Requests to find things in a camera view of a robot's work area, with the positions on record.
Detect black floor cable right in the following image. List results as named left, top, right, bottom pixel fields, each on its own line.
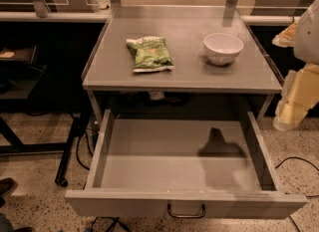
left=274, top=156, right=319, bottom=198

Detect black floor cable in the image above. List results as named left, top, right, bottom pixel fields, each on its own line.
left=75, top=127, right=100, bottom=171
left=274, top=156, right=319, bottom=198

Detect black floor cable left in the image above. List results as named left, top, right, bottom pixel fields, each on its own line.
left=75, top=127, right=100, bottom=171

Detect white ceramic bowl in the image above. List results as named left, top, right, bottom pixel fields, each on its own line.
left=203, top=33, right=243, bottom=66

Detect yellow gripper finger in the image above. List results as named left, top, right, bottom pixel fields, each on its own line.
left=272, top=22, right=297, bottom=48
left=273, top=64, right=319, bottom=131

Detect grey cabinet table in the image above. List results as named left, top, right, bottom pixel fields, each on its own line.
left=83, top=5, right=282, bottom=122

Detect black side table frame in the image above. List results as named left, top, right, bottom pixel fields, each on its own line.
left=0, top=47, right=90, bottom=187

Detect grey open top drawer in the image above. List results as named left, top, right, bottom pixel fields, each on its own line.
left=66, top=112, right=307, bottom=219

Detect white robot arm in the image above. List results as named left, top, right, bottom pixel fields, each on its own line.
left=272, top=0, right=319, bottom=131

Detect black metal drawer handle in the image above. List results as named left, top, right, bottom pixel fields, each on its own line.
left=166, top=203, right=206, bottom=219

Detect dark shoe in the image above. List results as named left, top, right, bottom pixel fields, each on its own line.
left=0, top=177, right=18, bottom=197

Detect green jalapeno chip bag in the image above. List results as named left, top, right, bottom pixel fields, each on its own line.
left=127, top=36, right=174, bottom=73

